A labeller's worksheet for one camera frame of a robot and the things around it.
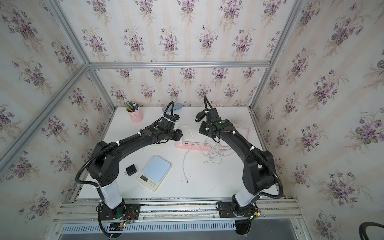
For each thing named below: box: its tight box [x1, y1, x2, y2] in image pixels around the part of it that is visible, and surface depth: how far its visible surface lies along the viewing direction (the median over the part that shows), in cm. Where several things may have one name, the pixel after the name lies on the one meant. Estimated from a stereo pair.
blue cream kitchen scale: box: [136, 155, 172, 192], surface depth 86 cm
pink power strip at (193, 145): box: [175, 141, 212, 151], surface depth 97 cm
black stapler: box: [195, 109, 207, 122], surface depth 113 cm
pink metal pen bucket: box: [126, 107, 144, 123], surface depth 107 cm
